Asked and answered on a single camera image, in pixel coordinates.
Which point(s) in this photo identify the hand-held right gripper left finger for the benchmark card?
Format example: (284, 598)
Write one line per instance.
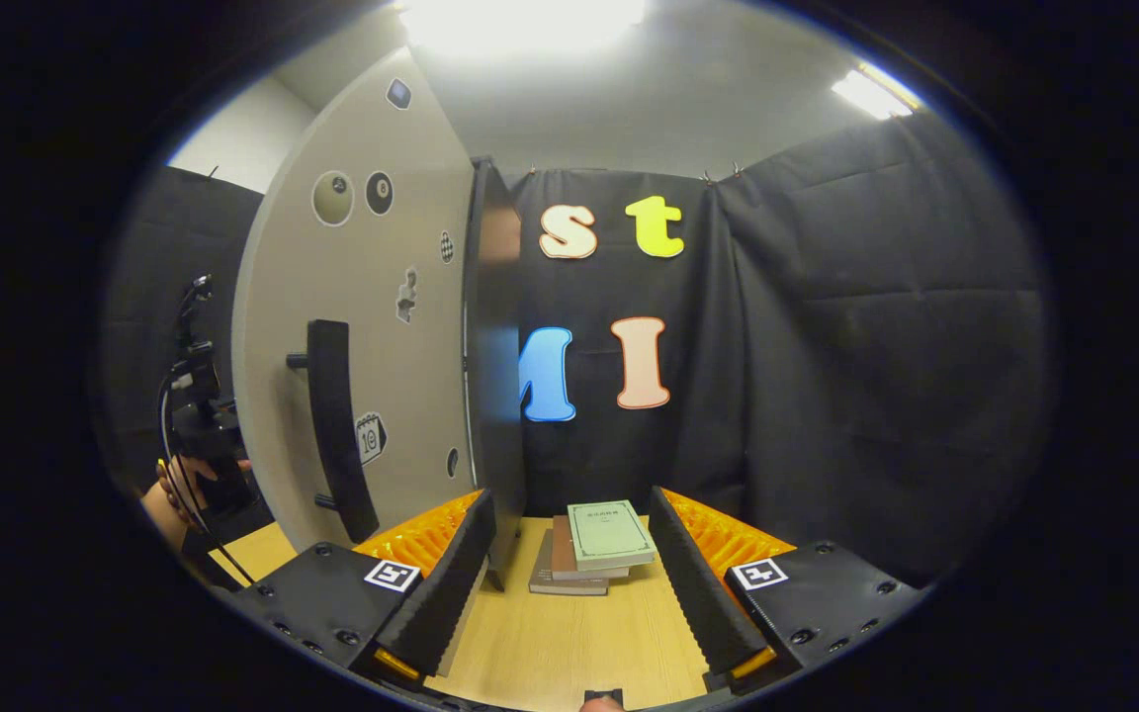
(446, 583)

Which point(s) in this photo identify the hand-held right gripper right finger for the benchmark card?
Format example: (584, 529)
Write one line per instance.
(698, 593)

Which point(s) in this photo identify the grey cabinet door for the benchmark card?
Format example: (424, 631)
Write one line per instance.
(362, 297)

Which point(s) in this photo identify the green book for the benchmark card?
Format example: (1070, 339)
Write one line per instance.
(611, 534)

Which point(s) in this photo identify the brown book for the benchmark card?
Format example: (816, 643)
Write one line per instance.
(562, 554)

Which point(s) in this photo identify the black backdrop cloth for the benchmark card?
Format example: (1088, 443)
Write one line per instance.
(876, 346)

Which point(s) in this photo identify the large ceiling light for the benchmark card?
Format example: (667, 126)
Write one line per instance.
(520, 25)

